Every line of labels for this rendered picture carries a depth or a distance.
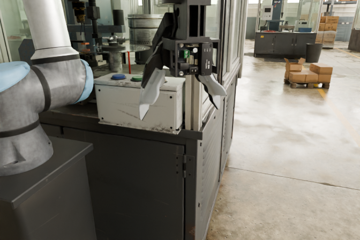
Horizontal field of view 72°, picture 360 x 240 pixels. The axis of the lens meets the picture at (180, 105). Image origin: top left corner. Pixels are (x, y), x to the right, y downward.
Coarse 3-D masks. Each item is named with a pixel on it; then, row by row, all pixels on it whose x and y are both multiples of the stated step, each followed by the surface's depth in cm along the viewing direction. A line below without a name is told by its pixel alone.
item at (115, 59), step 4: (108, 56) 113; (112, 56) 112; (116, 56) 113; (120, 56) 114; (108, 60) 114; (112, 60) 113; (116, 60) 113; (120, 60) 114; (112, 64) 113; (116, 64) 114; (120, 64) 115; (112, 68) 114; (116, 68) 114; (120, 68) 115
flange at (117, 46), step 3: (108, 42) 113; (117, 42) 113; (108, 45) 116; (111, 45) 111; (114, 45) 111; (117, 45) 112; (120, 45) 115; (123, 45) 117; (102, 48) 110; (105, 48) 109; (108, 48) 109; (111, 48) 109; (114, 48) 109; (117, 48) 109; (120, 48) 110; (123, 48) 111
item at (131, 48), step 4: (120, 44) 129; (124, 44) 129; (128, 44) 129; (80, 48) 112; (84, 48) 112; (88, 48) 112; (92, 48) 112; (96, 48) 112; (100, 48) 112; (128, 48) 112; (132, 48) 112; (136, 48) 112; (140, 48) 112; (144, 48) 112; (148, 48) 112; (88, 52) 100; (92, 52) 99; (96, 52) 99; (100, 52) 98; (104, 52) 98; (108, 52) 98; (112, 52) 99; (116, 52) 99; (120, 52) 100
